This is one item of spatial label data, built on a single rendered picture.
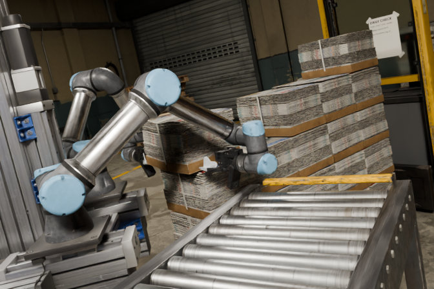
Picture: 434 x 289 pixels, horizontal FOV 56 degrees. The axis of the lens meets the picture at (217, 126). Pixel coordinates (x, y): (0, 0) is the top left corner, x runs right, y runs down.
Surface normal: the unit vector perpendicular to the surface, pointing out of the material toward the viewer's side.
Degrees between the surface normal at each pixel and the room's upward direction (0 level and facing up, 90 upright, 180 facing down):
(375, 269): 0
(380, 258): 0
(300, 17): 90
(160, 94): 86
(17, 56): 90
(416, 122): 90
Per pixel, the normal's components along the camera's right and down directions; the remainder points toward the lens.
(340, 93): 0.62, -0.03
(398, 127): -0.77, 0.24
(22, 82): 0.10, 0.11
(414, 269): -0.51, 0.22
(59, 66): 0.84, -0.11
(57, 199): 0.35, 0.12
